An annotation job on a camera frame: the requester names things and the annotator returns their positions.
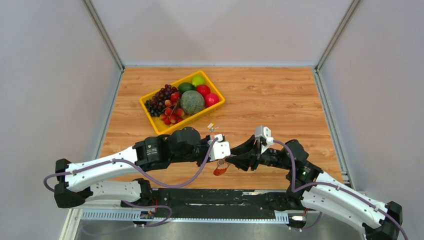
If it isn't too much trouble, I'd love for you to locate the dark purple grape bunch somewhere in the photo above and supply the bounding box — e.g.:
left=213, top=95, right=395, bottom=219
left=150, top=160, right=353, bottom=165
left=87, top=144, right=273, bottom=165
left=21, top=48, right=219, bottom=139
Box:
left=144, top=84, right=181, bottom=117

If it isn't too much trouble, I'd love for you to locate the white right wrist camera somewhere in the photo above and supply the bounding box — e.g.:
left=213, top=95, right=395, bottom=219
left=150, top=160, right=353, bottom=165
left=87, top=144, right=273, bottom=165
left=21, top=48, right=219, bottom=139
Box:
left=254, top=125, right=274, bottom=154

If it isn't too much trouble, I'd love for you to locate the pink red apple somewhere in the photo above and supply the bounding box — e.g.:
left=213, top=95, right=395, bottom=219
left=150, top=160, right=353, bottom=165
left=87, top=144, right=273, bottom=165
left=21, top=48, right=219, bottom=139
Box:
left=204, top=93, right=220, bottom=108

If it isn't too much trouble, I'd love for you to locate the light green apple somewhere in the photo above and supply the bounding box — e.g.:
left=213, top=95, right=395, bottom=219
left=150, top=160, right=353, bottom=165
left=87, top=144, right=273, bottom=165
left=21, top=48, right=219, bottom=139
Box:
left=191, top=75, right=206, bottom=88

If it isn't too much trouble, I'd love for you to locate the green netted melon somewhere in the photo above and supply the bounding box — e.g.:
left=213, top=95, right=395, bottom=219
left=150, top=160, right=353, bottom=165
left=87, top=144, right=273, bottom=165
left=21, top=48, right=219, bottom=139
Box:
left=180, top=90, right=205, bottom=115

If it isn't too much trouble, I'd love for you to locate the aluminium front frame rail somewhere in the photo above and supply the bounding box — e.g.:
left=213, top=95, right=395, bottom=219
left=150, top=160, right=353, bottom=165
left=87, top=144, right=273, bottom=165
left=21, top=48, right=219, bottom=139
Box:
left=62, top=200, right=363, bottom=240

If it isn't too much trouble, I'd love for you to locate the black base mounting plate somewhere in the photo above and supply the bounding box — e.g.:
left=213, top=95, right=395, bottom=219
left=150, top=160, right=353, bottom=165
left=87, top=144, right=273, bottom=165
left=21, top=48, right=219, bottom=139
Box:
left=135, top=188, right=305, bottom=220

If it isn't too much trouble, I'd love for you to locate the silver key yellow tag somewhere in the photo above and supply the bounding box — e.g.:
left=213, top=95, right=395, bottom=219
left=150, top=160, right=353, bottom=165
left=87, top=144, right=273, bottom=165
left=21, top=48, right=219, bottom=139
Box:
left=207, top=122, right=219, bottom=133

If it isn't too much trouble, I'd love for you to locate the red cherry bunch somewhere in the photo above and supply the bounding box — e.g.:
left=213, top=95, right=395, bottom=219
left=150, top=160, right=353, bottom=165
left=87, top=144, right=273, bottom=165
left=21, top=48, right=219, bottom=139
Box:
left=159, top=91, right=185, bottom=127

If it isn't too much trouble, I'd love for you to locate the dark green lime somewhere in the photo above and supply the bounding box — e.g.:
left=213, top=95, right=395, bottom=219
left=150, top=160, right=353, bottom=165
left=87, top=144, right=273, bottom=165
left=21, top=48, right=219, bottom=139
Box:
left=178, top=82, right=196, bottom=94

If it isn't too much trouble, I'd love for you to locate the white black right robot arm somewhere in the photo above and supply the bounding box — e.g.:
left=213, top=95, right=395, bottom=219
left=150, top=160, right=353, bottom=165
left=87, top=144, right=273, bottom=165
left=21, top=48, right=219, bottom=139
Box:
left=227, top=136, right=408, bottom=240

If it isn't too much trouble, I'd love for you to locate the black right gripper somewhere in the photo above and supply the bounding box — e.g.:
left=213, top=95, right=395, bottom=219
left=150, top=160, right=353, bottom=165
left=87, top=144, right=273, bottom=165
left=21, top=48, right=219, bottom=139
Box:
left=224, top=135, right=292, bottom=172

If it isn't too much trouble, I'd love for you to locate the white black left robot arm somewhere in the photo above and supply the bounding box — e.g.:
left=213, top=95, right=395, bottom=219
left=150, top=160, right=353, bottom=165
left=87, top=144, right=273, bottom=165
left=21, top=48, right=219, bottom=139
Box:
left=50, top=127, right=221, bottom=209

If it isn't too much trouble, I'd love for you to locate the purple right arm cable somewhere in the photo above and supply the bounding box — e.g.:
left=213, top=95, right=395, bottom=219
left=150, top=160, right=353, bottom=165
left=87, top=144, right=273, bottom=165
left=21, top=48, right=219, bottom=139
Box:
left=272, top=139, right=409, bottom=240

